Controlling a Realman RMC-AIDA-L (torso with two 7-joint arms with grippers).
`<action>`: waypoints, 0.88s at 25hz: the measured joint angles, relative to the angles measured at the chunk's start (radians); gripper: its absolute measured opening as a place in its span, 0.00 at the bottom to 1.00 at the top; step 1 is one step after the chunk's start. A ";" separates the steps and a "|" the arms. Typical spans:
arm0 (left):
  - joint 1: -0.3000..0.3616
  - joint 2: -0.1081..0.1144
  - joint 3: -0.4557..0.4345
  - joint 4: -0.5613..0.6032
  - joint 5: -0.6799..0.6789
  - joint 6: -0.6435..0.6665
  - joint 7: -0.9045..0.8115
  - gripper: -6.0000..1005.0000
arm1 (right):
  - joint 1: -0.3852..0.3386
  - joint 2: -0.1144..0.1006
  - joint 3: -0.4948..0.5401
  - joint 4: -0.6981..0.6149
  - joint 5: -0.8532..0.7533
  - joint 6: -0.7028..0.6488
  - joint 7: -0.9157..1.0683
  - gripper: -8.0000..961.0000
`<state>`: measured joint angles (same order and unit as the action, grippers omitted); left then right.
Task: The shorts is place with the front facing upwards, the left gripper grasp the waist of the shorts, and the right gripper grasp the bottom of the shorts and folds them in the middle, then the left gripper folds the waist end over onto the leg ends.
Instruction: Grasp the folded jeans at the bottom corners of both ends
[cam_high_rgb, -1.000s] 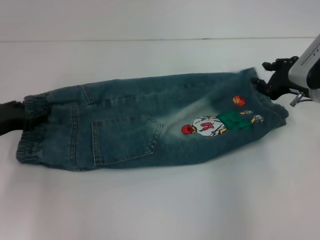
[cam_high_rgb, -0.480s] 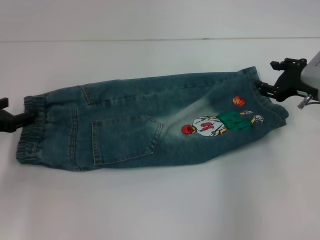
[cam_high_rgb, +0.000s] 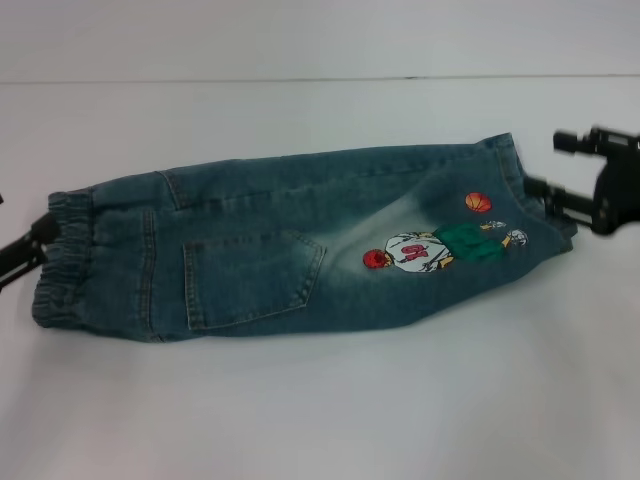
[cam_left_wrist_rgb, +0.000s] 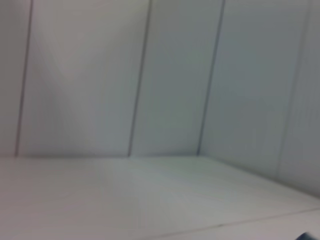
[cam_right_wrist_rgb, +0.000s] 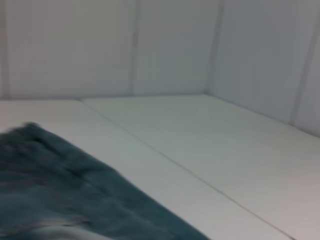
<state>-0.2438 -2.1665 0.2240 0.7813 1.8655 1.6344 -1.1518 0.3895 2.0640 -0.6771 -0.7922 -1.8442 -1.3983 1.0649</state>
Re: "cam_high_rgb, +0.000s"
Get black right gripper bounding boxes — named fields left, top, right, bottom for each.
left=524, top=126, right=640, bottom=236

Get blue denim shorts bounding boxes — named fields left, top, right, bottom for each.
left=30, top=130, right=581, bottom=346

